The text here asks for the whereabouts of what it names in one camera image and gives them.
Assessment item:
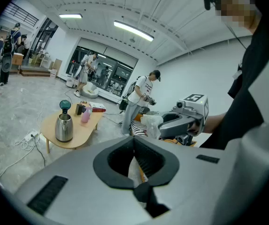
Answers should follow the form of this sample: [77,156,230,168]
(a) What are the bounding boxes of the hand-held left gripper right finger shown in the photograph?
[133,136,243,225]

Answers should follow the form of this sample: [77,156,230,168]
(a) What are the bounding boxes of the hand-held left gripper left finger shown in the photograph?
[14,136,154,225]

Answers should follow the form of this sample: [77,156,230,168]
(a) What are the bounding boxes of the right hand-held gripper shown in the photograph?
[159,94,209,146]

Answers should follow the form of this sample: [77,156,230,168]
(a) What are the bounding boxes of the steel kettle with teal lid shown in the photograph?
[54,99,74,143]

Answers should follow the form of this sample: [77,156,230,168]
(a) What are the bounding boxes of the person's right forearm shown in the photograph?
[204,112,227,135]

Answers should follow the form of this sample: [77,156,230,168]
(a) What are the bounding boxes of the person's right hand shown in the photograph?
[187,122,202,136]

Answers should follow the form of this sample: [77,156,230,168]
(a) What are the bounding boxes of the white plastic bag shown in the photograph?
[140,113,164,140]

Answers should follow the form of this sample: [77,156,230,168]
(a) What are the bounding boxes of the low wooden table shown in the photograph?
[40,103,104,154]

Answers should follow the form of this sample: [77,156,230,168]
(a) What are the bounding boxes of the black white striped blanket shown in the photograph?
[130,119,148,136]

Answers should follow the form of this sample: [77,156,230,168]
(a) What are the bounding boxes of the white power strip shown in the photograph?
[24,130,39,142]

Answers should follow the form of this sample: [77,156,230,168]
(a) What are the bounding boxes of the small brown box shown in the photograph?
[75,103,86,116]

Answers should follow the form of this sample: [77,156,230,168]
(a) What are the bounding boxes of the red book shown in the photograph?
[89,101,107,113]

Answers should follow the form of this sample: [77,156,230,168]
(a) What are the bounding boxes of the person's black shirt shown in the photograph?
[199,20,269,150]

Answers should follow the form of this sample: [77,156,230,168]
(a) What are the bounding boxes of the white beanbag seat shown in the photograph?
[81,82,100,99]

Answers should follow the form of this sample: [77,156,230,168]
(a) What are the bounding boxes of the white rice cooker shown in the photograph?
[66,77,77,89]

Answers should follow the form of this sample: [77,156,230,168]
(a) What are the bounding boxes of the large window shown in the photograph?
[66,37,139,98]

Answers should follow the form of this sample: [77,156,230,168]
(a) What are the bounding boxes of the ceiling light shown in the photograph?
[113,20,154,42]
[59,13,83,19]

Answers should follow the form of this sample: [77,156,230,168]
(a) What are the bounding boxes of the wooden platform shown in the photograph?
[19,65,52,77]

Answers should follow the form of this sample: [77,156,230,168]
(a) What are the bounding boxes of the person's head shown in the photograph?
[214,0,263,35]

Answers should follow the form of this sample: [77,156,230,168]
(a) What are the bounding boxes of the cardboard box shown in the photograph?
[12,52,24,67]

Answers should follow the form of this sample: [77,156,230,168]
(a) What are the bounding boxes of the black power cable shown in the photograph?
[30,134,46,167]

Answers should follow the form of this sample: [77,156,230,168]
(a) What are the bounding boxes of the white cable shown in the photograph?
[0,88,43,178]

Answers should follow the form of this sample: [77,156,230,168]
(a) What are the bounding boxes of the thin black headset cable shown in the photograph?
[225,23,247,50]

